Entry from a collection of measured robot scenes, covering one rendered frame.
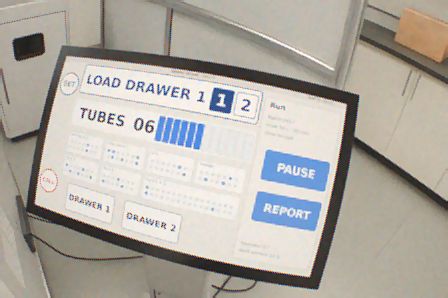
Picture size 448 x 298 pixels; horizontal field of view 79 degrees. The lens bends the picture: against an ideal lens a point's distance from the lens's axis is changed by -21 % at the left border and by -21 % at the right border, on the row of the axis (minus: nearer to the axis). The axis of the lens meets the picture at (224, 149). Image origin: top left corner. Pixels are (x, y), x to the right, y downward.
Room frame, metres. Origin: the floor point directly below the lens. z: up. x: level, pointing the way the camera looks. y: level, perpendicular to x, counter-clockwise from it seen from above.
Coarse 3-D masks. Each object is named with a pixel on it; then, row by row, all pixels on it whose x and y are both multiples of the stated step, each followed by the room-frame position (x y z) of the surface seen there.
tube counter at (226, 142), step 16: (144, 112) 0.42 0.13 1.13; (144, 128) 0.41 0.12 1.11; (160, 128) 0.41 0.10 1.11; (176, 128) 0.41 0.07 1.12; (192, 128) 0.41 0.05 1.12; (208, 128) 0.41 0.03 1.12; (224, 128) 0.41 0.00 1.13; (176, 144) 0.39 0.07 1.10; (192, 144) 0.39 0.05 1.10; (208, 144) 0.39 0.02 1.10; (224, 144) 0.39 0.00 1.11; (240, 144) 0.39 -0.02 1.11; (240, 160) 0.38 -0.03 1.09
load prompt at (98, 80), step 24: (96, 72) 0.47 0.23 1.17; (120, 72) 0.46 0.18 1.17; (144, 72) 0.46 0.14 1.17; (120, 96) 0.44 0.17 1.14; (144, 96) 0.44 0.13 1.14; (168, 96) 0.44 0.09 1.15; (192, 96) 0.44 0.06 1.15; (216, 96) 0.44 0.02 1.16; (240, 96) 0.44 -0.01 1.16; (240, 120) 0.42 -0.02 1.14
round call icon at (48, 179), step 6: (42, 168) 0.36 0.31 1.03; (48, 168) 0.36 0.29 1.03; (42, 174) 0.35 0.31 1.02; (48, 174) 0.35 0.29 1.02; (54, 174) 0.35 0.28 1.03; (42, 180) 0.34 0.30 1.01; (48, 180) 0.35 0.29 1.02; (54, 180) 0.35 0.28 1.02; (42, 186) 0.34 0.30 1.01; (48, 186) 0.34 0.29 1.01; (54, 186) 0.34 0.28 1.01; (48, 192) 0.33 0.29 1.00; (54, 192) 0.33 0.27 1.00
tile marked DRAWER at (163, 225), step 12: (132, 204) 0.33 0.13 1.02; (132, 216) 0.32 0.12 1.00; (144, 216) 0.32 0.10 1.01; (156, 216) 0.32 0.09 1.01; (168, 216) 0.32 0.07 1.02; (180, 216) 0.32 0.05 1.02; (120, 228) 0.30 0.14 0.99; (132, 228) 0.31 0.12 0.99; (144, 228) 0.31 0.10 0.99; (156, 228) 0.31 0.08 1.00; (168, 228) 0.31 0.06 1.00; (180, 228) 0.31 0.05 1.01; (168, 240) 0.30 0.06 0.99
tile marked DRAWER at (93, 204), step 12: (72, 192) 0.34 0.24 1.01; (84, 192) 0.34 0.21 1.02; (96, 192) 0.34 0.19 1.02; (72, 204) 0.32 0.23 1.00; (84, 204) 0.32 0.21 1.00; (96, 204) 0.33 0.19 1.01; (108, 204) 0.33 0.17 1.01; (84, 216) 0.31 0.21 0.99; (96, 216) 0.31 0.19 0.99; (108, 216) 0.32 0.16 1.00
